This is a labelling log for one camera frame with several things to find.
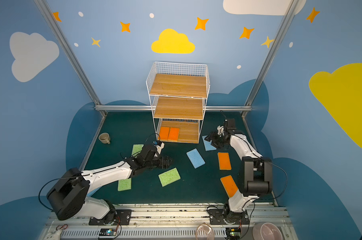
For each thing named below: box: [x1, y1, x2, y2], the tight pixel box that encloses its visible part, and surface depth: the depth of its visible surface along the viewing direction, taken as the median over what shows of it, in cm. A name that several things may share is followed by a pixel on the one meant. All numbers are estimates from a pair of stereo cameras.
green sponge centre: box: [158, 167, 181, 187], surface depth 88 cm
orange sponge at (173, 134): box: [168, 127, 180, 141], surface depth 108 cm
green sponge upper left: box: [131, 144, 144, 158], surface depth 100 cm
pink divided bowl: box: [252, 222, 284, 240], surface depth 71 cm
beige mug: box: [98, 132, 111, 145], surface depth 103 cm
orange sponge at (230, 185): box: [220, 175, 239, 198], surface depth 86 cm
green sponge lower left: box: [117, 177, 132, 192], surface depth 84 cm
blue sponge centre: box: [186, 148, 206, 169], surface depth 97 cm
